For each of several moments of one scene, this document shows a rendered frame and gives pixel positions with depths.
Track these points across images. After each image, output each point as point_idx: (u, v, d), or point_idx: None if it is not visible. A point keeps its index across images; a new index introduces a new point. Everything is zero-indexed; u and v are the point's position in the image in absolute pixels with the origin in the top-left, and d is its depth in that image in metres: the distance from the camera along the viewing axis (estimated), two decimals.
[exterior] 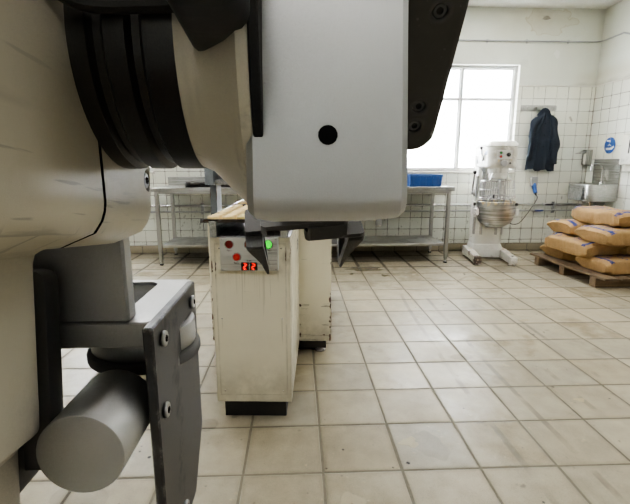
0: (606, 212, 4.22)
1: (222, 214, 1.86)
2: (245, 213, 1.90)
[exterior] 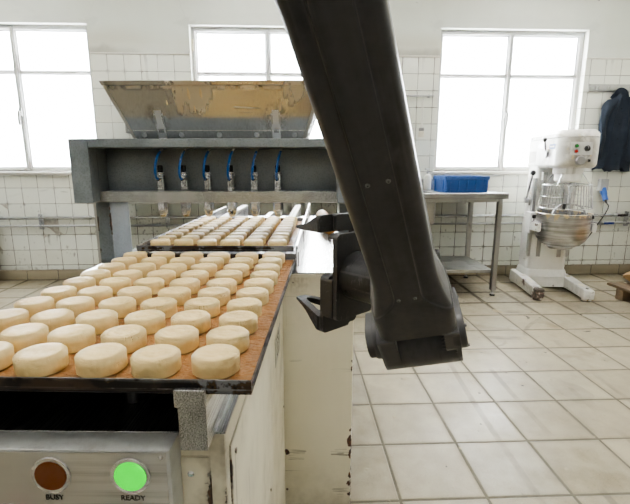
0: None
1: None
2: (84, 319, 0.55)
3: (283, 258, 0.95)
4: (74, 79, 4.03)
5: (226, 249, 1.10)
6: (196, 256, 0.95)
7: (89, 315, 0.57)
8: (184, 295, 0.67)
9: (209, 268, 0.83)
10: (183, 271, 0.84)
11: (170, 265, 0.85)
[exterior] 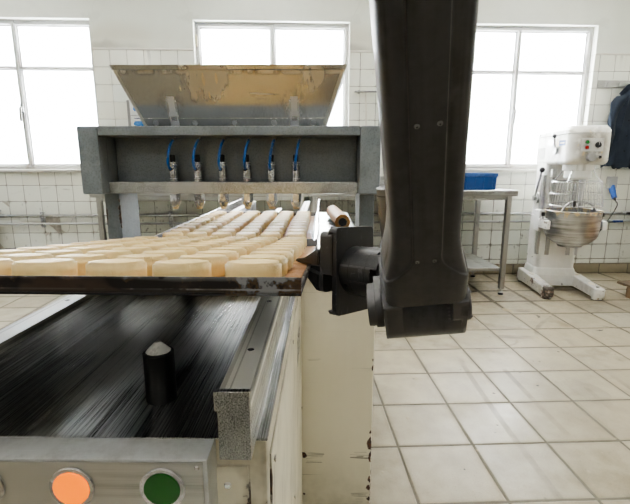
0: None
1: None
2: (95, 252, 0.48)
3: (305, 241, 0.89)
4: (76, 75, 3.97)
5: None
6: (212, 238, 0.88)
7: (100, 251, 0.50)
8: (205, 249, 0.60)
9: (228, 241, 0.77)
10: None
11: (185, 239, 0.79)
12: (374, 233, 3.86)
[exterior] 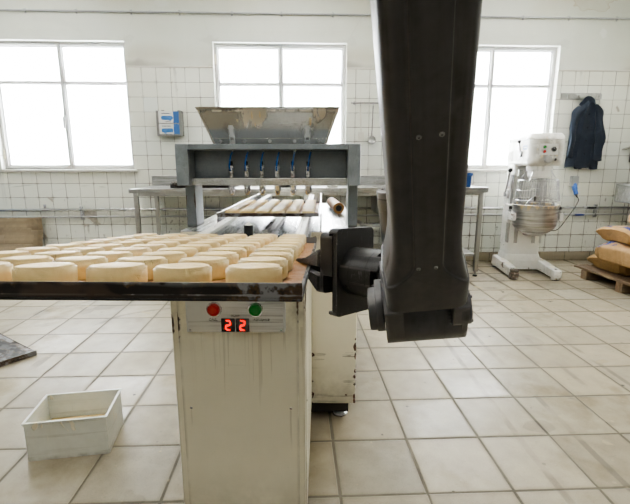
0: None
1: None
2: (95, 254, 0.48)
3: (305, 238, 0.89)
4: (112, 89, 4.62)
5: (275, 215, 1.70)
6: (211, 235, 0.88)
7: (100, 253, 0.49)
8: (205, 249, 0.60)
9: (227, 239, 0.76)
10: None
11: (184, 237, 0.79)
12: (368, 224, 4.51)
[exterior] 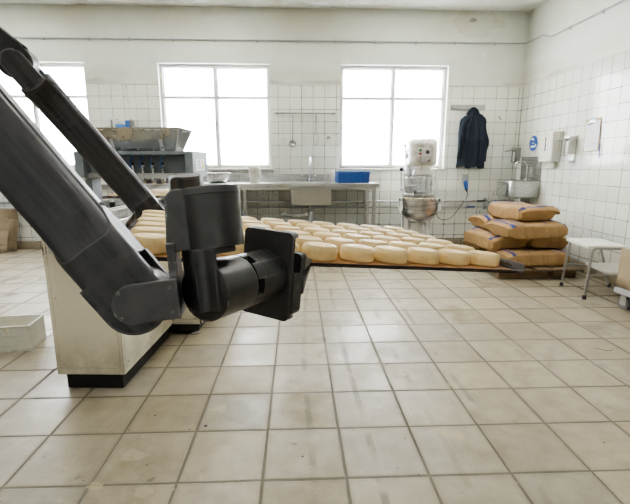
0: (512, 207, 4.41)
1: None
2: None
3: (488, 260, 0.69)
4: (75, 101, 5.55)
5: None
6: (420, 237, 0.86)
7: None
8: None
9: (381, 239, 0.77)
10: (371, 238, 0.82)
11: (371, 232, 0.85)
12: (286, 214, 5.44)
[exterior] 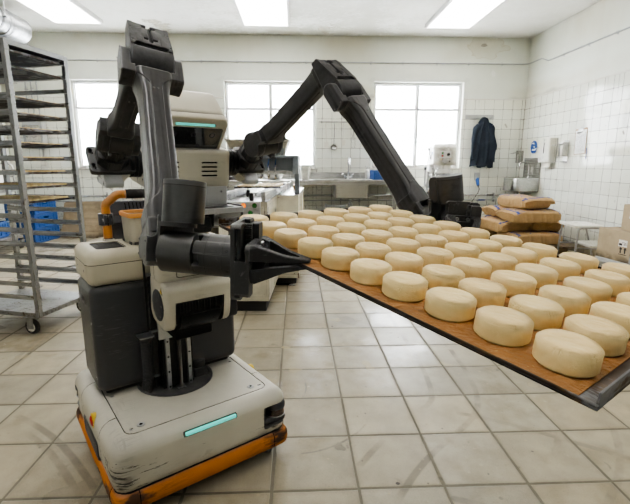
0: (517, 198, 5.55)
1: (393, 213, 0.87)
2: (372, 219, 0.78)
3: (543, 353, 0.35)
4: None
5: (260, 187, 3.78)
6: (621, 299, 0.47)
7: (379, 221, 0.77)
8: (387, 243, 0.64)
9: (491, 275, 0.52)
10: None
11: (542, 268, 0.55)
12: (330, 205, 6.59)
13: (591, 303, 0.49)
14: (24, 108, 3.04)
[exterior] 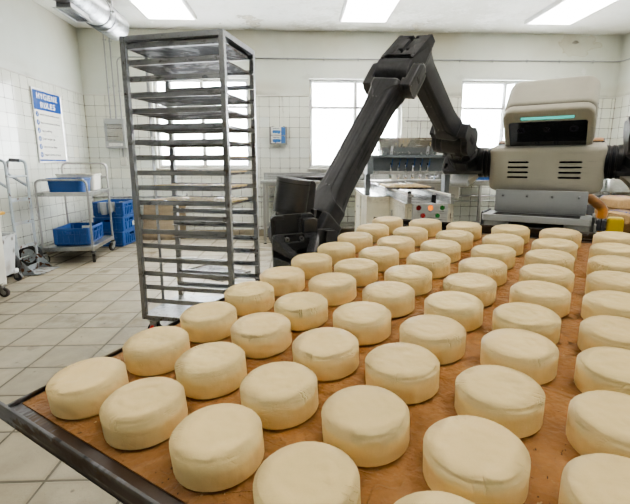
0: (627, 199, 5.40)
1: (592, 246, 0.51)
2: (501, 245, 0.53)
3: (83, 370, 0.32)
4: (236, 111, 6.54)
5: (413, 188, 3.62)
6: (299, 445, 0.22)
7: (500, 248, 0.52)
8: (394, 269, 0.49)
9: (320, 328, 0.35)
10: (377, 355, 0.32)
11: (410, 363, 0.29)
12: None
13: (322, 436, 0.25)
14: (204, 105, 2.88)
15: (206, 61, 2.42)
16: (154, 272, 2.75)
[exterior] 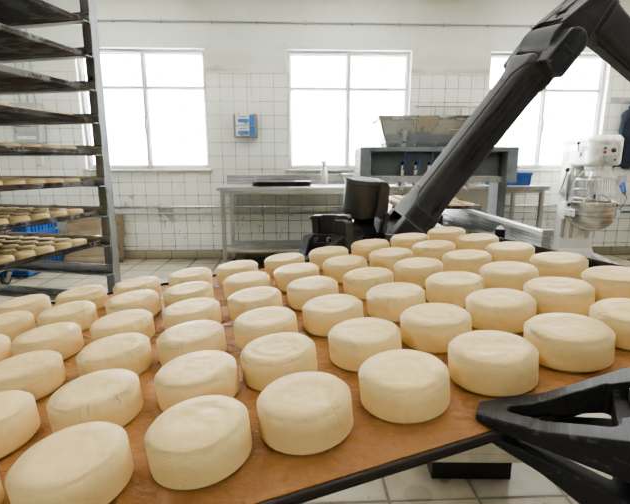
0: None
1: (602, 301, 0.31)
2: (476, 276, 0.39)
3: None
4: (190, 93, 4.92)
5: None
6: None
7: (464, 279, 0.38)
8: (319, 279, 0.44)
9: (146, 310, 0.39)
10: None
11: (105, 350, 0.31)
12: None
13: None
14: None
15: None
16: None
